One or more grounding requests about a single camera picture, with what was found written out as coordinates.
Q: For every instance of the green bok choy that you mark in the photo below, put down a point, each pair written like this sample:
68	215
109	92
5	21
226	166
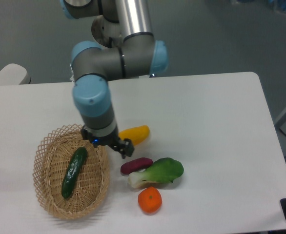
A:
163	171

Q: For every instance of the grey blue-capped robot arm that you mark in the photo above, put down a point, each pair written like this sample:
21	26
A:
131	51

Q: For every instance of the white chair back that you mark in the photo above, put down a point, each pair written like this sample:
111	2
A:
14	74

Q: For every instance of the green cucumber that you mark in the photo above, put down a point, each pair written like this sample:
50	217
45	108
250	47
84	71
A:
73	169

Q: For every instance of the yellow mango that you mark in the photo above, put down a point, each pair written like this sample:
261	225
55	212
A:
136	134

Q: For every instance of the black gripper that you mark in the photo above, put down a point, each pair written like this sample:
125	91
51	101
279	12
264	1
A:
111	139

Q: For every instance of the purple sweet potato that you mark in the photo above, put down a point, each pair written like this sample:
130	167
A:
135	165

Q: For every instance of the woven wicker basket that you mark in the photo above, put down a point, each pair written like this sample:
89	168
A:
50	164

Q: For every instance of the orange tangerine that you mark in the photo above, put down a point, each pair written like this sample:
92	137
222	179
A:
150	200

